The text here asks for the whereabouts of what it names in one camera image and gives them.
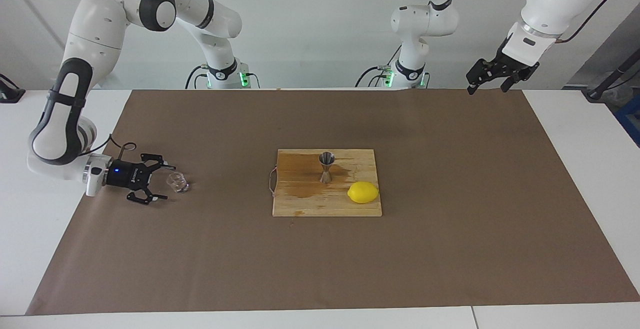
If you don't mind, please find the black tripod stand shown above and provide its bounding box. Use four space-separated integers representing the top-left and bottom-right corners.
582 49 640 101

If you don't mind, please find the black clamp mount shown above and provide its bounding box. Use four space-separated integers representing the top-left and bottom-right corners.
0 74 26 104

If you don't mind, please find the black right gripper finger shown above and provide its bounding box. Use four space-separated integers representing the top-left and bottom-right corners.
126 187 170 206
140 153 177 171

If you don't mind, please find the blue plastic crate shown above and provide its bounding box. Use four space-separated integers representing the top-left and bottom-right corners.
614 94 640 148

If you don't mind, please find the black base cable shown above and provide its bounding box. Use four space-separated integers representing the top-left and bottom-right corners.
355 65 388 88
185 65 207 90

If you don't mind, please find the wooden cutting board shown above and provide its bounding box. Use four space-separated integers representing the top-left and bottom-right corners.
268 149 383 218

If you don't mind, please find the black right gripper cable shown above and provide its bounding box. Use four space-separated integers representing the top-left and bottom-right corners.
108 134 137 158

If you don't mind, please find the yellow lemon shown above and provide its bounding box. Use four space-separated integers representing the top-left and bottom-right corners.
347 181 380 204

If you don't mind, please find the small clear glass cup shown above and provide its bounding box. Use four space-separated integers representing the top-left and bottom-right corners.
167 171 190 193

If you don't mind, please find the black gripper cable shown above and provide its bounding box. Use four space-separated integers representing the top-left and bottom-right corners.
108 134 137 158
452 0 630 45

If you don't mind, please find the brown paper table mat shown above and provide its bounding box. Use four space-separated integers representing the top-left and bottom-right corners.
26 88 640 316

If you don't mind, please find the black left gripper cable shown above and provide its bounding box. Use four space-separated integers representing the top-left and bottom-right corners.
452 0 630 45

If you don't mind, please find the steel double jigger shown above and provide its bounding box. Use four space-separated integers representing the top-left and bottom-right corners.
319 151 336 184

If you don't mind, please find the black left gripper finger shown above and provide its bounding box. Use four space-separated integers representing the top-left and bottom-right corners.
500 68 535 94
465 58 502 95

